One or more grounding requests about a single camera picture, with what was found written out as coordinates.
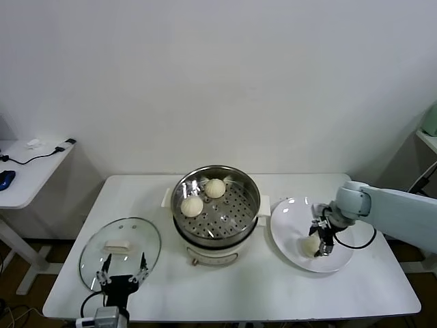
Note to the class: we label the pale green appliance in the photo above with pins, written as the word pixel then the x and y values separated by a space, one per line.
pixel 431 119

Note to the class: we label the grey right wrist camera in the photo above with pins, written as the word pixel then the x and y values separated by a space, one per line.
pixel 320 212

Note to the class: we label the stainless steel steamer basket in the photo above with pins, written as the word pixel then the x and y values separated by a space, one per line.
pixel 239 212

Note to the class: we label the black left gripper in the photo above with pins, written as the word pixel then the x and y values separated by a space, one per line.
pixel 119 288

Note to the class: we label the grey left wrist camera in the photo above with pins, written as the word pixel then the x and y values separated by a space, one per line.
pixel 102 317

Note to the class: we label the white side desk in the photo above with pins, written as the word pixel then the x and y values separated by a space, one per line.
pixel 30 177

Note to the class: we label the round glass pot lid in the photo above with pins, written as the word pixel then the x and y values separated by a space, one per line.
pixel 136 239

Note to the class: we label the white steamed baozi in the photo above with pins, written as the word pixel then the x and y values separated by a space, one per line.
pixel 308 246
pixel 192 206
pixel 215 188

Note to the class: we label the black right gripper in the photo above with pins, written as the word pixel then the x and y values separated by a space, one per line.
pixel 327 235

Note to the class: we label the blue computer mouse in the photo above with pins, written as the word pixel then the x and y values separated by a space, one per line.
pixel 7 179

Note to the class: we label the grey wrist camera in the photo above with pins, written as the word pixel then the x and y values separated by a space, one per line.
pixel 102 317
pixel 320 212

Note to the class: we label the white electric cooking pot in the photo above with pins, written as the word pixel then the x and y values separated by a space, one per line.
pixel 211 254

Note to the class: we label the crumpled white tissue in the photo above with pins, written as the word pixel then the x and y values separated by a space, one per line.
pixel 34 143

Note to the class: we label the large white plate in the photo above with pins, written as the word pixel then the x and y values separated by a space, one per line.
pixel 290 212

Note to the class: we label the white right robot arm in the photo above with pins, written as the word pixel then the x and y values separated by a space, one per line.
pixel 392 208

